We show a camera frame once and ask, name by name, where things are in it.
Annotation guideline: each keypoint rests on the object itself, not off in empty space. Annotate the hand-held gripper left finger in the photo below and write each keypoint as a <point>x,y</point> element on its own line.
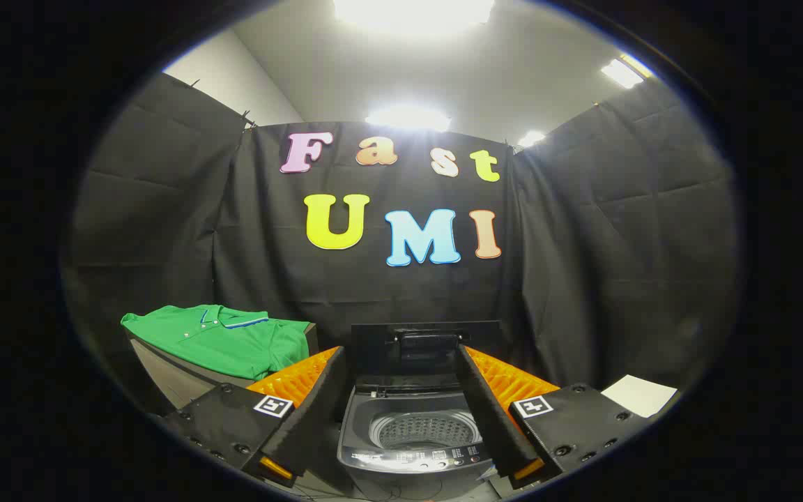
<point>318,404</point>

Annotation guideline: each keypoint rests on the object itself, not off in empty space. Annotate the black backdrop cloth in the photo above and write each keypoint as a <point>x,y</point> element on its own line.
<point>373,293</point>

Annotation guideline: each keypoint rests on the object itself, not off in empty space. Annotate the white flat sheet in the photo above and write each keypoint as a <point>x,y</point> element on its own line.
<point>638,396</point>

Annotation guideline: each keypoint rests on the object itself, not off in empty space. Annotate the grey cabinet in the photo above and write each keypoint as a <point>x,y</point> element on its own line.
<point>178,385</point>

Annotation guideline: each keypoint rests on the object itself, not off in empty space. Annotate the grey washing machine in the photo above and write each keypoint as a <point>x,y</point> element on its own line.
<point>360,432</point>

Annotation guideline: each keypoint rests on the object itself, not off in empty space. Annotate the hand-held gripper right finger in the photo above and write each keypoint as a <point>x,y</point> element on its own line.
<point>488,411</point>

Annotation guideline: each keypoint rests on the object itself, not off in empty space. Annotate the ceiling light panel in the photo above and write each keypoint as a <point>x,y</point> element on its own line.
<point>623,72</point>
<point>531,138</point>
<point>412,12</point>
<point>408,118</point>

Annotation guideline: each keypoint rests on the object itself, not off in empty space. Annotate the green polo shirt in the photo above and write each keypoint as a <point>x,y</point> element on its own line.
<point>220,341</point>

